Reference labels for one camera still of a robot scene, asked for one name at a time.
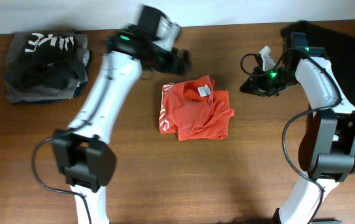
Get red t-shirt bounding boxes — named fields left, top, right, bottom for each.
left=159, top=76, right=234, bottom=141

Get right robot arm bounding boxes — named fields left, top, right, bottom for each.
left=240, top=32, right=355, bottom=223

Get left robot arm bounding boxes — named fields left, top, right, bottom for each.
left=52, top=27, right=190, bottom=223

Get black t-shirt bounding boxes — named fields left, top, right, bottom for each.
left=281, top=21, right=355, bottom=106

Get black shirt with white letters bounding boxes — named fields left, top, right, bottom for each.
left=4, top=32, right=87, bottom=91

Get grey folded garment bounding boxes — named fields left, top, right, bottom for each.
left=4, top=28, right=90, bottom=104

